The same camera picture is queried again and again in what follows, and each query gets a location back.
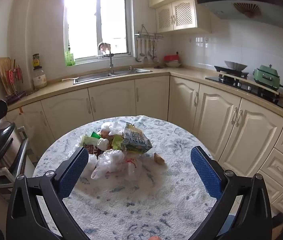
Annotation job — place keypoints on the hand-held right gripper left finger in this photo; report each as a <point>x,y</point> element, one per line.
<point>74,172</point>

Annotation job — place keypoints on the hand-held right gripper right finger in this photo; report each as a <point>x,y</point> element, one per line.
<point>205,172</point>

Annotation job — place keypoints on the pale green snack packet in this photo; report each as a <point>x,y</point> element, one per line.
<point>89,140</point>

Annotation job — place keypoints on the thin clear plastic film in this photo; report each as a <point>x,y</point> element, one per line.
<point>79,146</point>

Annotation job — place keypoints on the orange tape strip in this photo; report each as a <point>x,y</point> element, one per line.
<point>20,110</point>

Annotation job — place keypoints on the dark purple tray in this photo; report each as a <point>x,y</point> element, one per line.
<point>16,97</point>

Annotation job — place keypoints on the clear plastic bag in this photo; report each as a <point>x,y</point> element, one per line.
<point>111,163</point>

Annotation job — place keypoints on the wooden cutting board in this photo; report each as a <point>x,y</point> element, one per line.
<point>2,72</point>

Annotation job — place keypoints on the white crumpled tissue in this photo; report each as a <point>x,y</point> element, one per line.
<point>112,127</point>
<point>103,143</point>

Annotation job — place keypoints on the small ginger piece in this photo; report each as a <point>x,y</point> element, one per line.
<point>159,158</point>

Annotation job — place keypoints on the glass jar beige contents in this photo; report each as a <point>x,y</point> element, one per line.
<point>39,78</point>

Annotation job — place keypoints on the yellow black small bottle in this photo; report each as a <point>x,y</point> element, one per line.
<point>36,61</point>

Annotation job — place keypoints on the beige kitchen countertop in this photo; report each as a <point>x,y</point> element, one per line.
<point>56,87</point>

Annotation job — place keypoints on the round table, blue-white cloth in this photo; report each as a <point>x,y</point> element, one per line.
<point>136,200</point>

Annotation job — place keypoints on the green-yellow snack bag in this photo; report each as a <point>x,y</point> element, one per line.
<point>136,140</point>

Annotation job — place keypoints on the green dish soap bottle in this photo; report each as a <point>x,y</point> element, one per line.
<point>70,58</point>

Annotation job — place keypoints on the black gas stove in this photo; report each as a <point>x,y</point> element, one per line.
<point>236,81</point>

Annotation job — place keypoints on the stainless steel sink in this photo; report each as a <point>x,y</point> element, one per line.
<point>99,76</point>

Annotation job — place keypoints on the pale wooden board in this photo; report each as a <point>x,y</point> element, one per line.
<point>269,90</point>

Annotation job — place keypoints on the steel wok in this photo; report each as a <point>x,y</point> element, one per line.
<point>235,65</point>

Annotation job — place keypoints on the white bowl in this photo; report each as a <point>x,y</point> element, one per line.
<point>173,64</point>

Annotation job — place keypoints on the green electric cooker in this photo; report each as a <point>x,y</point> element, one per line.
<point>266,76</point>

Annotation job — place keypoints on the steel faucet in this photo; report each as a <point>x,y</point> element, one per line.
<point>110,63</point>

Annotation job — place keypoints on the red plastic container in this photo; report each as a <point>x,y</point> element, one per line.
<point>172,58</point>

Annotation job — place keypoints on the steel spoon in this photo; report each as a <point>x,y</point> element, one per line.
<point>155,57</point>

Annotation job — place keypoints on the brown crumpled rag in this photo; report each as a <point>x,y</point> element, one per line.
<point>104,48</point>

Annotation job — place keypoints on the steel skimmer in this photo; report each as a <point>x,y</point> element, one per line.
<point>150,52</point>

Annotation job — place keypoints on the grey range hood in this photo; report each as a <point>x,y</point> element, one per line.
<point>246,7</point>

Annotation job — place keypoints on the steel utensil rail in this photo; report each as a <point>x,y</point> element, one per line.
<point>149,35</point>

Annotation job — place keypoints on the lattice door wall cabinet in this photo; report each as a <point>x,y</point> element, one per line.
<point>181,15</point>

